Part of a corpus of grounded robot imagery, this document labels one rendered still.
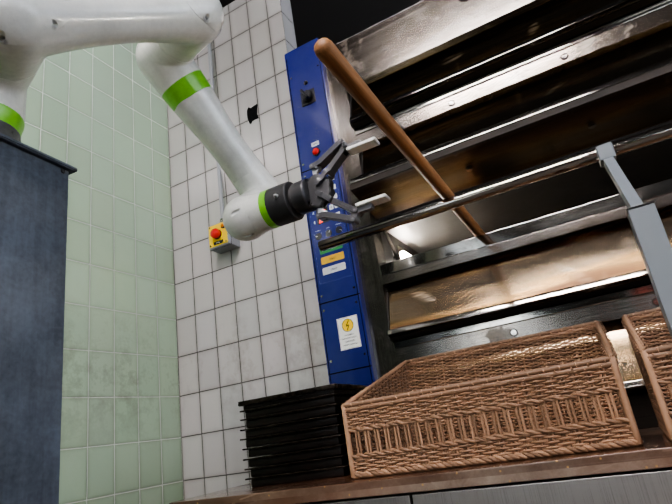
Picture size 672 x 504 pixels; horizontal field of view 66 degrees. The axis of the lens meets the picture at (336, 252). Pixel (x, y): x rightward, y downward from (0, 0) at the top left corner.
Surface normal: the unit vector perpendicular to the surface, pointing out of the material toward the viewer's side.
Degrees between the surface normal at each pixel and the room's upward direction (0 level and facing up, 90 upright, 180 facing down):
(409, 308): 70
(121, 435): 90
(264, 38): 90
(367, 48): 90
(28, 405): 90
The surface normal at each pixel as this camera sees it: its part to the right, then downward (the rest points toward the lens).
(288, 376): -0.47, -0.23
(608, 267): -0.49, -0.54
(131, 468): 0.87, -0.28
